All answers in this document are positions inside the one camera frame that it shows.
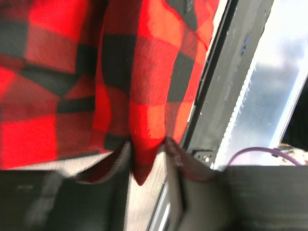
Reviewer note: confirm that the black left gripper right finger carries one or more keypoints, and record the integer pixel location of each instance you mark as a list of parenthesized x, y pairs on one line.
[(238, 198)]

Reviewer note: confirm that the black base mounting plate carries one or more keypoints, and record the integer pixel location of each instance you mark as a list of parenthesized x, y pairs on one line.
[(239, 25)]

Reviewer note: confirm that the white slotted cable duct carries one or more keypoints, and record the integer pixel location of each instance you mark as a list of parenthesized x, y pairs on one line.
[(243, 96)]

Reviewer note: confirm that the red black plaid shirt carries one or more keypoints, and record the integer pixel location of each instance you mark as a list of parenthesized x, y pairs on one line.
[(83, 76)]

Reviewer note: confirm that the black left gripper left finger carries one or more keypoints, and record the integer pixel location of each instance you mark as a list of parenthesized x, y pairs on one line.
[(46, 200)]

